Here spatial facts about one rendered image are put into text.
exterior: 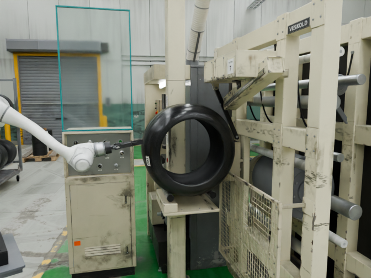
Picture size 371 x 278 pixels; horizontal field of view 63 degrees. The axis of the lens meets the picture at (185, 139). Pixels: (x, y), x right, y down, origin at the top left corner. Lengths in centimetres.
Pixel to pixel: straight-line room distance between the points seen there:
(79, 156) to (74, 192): 93
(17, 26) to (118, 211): 1004
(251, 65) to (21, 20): 1082
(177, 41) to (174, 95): 38
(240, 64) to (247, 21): 1025
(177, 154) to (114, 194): 68
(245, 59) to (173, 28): 74
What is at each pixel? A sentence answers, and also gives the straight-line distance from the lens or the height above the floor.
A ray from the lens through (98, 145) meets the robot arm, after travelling 191.
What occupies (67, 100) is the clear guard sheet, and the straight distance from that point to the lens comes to 256.
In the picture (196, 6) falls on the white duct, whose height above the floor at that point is 225.
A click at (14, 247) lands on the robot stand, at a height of 65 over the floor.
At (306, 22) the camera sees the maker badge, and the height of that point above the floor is 190.
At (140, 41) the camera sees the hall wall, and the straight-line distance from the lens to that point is 1125.
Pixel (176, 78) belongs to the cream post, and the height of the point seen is 167.
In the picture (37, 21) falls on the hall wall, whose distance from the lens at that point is 1194.
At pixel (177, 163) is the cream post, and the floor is 104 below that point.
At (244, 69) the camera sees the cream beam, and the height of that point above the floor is 168.
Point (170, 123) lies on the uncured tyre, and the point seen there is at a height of 137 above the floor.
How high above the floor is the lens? 151
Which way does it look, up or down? 7 degrees down
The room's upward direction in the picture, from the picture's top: straight up
